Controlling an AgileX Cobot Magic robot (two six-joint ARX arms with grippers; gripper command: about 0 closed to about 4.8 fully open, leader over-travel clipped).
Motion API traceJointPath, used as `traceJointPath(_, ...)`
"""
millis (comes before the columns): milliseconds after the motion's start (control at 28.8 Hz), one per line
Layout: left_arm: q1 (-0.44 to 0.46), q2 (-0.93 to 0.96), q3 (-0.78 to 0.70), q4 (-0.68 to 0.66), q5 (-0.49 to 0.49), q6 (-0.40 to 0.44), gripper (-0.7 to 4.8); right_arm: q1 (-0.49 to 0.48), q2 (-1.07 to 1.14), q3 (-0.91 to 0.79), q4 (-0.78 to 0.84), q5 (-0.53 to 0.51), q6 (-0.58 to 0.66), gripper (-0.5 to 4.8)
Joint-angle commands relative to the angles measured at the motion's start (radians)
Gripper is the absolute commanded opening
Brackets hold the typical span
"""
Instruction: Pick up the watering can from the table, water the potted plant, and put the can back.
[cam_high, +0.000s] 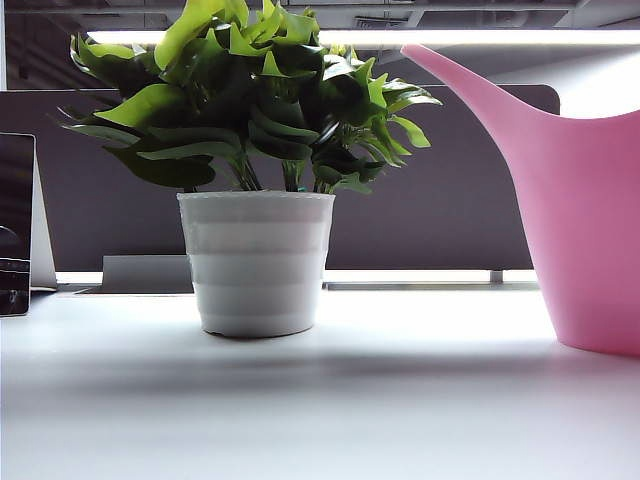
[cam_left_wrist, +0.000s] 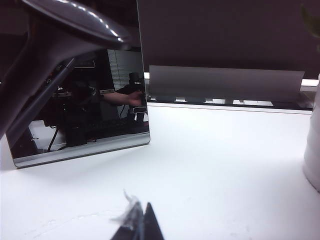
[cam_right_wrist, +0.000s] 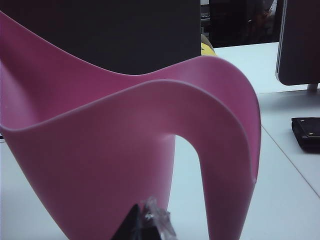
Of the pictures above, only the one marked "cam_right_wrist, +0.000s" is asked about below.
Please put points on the small black box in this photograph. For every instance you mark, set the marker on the small black box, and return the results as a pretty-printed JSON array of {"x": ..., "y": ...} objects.
[{"x": 308, "y": 135}]

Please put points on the dark desk partition panel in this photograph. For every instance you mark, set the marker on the dark desk partition panel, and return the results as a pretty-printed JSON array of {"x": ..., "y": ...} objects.
[{"x": 100, "y": 30}]

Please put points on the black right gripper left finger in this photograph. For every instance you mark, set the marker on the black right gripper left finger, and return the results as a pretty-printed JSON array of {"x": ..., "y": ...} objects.
[{"x": 130, "y": 225}]

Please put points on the yellow round object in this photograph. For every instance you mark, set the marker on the yellow round object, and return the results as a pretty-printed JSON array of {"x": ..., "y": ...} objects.
[{"x": 206, "y": 48}]

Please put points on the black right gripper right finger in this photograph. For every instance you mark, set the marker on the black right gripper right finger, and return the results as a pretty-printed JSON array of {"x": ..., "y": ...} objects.
[{"x": 151, "y": 233}]

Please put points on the pink plastic watering can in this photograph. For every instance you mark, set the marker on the pink plastic watering can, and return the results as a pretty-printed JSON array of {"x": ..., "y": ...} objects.
[{"x": 87, "y": 150}]

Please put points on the dark panel with silver edge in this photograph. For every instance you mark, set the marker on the dark panel with silver edge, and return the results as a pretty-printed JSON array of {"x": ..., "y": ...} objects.
[{"x": 300, "y": 37}]

